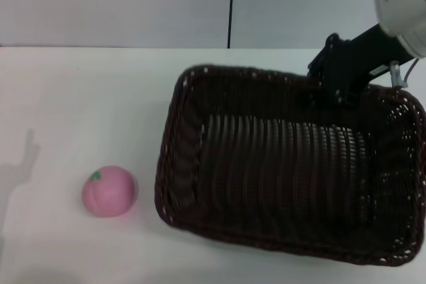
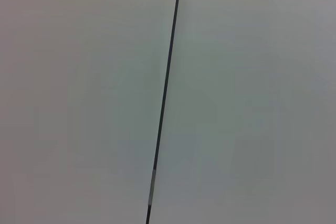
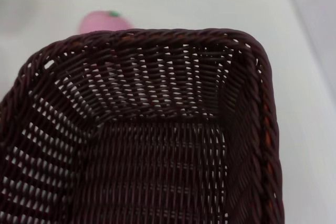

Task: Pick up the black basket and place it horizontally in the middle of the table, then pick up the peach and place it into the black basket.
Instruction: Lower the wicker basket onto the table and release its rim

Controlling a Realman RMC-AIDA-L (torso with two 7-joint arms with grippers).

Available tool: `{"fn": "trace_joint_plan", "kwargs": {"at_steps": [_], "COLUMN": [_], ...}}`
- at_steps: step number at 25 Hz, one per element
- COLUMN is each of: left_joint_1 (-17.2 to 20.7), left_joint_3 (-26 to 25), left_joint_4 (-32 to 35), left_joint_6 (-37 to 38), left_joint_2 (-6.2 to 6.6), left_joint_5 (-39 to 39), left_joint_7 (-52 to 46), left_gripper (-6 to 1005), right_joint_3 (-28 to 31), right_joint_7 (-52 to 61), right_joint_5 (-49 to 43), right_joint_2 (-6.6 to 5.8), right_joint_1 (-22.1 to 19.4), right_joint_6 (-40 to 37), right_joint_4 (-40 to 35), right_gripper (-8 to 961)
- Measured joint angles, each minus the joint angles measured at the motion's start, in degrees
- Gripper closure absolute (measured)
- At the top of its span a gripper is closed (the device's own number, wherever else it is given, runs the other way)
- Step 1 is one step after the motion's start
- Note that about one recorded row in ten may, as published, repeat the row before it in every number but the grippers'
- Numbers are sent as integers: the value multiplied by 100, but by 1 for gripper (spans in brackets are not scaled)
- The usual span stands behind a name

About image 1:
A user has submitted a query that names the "black vertical wall strip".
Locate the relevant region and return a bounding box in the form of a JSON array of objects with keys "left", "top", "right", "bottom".
[{"left": 227, "top": 0, "right": 237, "bottom": 49}]

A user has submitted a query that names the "pink toy peach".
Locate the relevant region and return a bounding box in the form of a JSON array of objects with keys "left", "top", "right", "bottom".
[{"left": 82, "top": 165, "right": 138, "bottom": 219}]

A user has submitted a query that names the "thin purple cable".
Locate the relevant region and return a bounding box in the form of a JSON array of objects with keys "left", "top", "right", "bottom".
[{"left": 403, "top": 58, "right": 421, "bottom": 82}]

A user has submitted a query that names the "dark brown woven basket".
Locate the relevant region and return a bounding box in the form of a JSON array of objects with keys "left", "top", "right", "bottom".
[{"left": 153, "top": 63, "right": 426, "bottom": 268}]

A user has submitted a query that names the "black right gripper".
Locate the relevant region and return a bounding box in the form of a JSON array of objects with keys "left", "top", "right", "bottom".
[{"left": 297, "top": 23, "right": 409, "bottom": 112}]

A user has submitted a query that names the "silver cable connector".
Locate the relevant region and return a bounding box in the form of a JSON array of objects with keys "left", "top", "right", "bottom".
[{"left": 388, "top": 60, "right": 406, "bottom": 88}]

